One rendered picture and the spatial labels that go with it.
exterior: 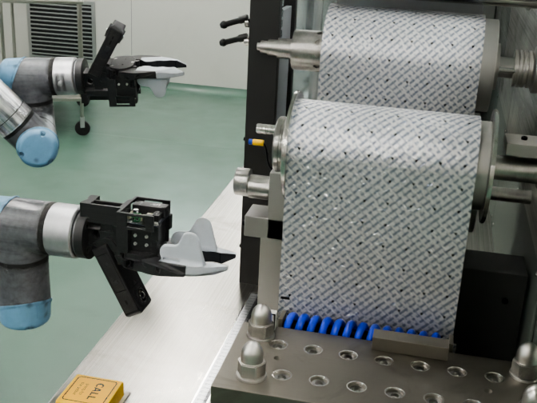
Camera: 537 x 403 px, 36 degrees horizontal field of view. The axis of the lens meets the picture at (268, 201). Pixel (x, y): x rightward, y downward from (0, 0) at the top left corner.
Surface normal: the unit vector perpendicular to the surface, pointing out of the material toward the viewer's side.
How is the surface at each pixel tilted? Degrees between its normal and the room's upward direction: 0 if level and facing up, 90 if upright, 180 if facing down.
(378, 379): 0
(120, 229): 89
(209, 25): 90
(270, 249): 90
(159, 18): 90
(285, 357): 0
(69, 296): 0
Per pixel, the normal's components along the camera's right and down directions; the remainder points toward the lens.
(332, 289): -0.21, 0.33
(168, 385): 0.05, -0.94
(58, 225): -0.16, -0.18
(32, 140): 0.28, 0.36
